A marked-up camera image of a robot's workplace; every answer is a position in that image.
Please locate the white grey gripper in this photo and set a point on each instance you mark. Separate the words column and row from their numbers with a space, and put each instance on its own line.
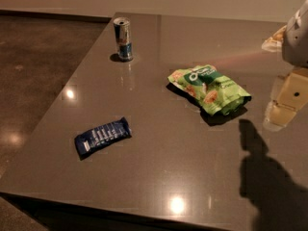
column 296, row 40

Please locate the green rice chip bag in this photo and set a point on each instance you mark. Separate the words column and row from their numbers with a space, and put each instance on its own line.
column 214, row 92

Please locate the blue silver energy drink can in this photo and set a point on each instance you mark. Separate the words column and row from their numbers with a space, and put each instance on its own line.
column 123, row 39

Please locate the dark blue snack wrapper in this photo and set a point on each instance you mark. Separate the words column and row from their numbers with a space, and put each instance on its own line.
column 101, row 136

